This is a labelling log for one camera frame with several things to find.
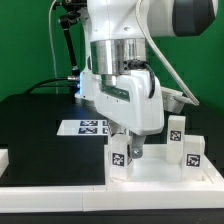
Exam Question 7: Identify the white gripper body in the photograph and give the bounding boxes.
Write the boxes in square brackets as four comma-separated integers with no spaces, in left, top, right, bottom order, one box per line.
[95,71,164,135]

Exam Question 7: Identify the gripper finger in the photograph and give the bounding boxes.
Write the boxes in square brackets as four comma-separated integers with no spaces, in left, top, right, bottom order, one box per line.
[108,121,127,135]
[130,134,145,159]

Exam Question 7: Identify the white square table top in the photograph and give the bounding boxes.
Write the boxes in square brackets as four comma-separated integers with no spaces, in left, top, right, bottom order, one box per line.
[105,144,224,184]

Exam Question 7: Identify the white block with tag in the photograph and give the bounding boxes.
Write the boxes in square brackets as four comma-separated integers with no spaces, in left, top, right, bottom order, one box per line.
[182,135,205,181]

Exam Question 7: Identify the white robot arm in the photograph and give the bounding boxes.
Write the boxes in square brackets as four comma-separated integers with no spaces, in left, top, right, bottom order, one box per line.
[80,0,218,159]

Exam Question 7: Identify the white L-shaped fence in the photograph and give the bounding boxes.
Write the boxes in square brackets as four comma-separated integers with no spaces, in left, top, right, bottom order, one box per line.
[0,146,224,213]

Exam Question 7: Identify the white marker base plate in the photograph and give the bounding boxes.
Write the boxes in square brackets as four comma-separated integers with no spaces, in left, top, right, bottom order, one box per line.
[57,120,108,136]

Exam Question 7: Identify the white cable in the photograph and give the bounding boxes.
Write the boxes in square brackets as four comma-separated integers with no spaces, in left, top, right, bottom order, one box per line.
[48,0,60,95]

